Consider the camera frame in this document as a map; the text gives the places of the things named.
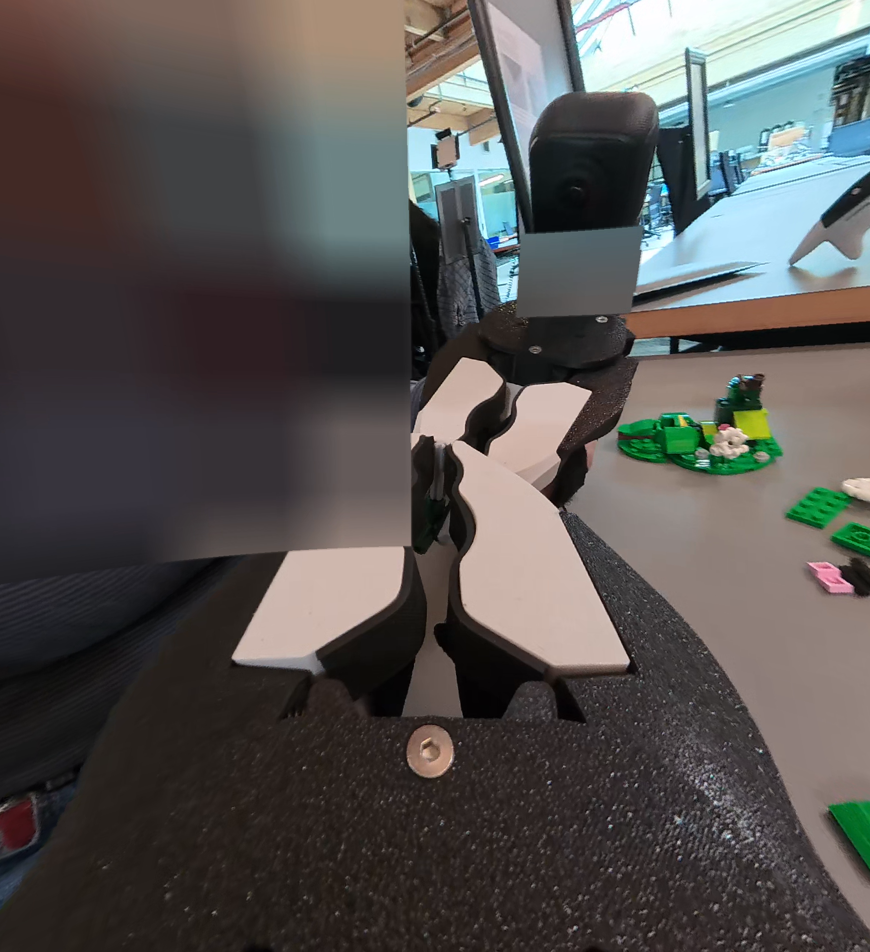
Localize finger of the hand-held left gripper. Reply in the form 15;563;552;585
412;357;508;449
485;383;593;492

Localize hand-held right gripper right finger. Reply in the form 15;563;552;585
442;440;635;718

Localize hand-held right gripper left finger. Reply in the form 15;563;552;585
232;548;427;700

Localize small dark green lego piece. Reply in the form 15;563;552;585
412;439;452;555

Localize green lego garden build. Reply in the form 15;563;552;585
617;374;784;477

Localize pink lego plate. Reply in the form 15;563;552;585
807;561;856;595

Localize grey jacket on stand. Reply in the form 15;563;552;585
435;237;504;330

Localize wooden edged table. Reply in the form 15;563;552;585
627;160;870;354

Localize small black framed panel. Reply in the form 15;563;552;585
684;48;712;202

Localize large black framed panel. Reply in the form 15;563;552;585
468;0;586;233

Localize black and white handheld device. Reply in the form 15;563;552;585
788;145;870;266

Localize blue jeans with red patch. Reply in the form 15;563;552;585
0;777;90;952

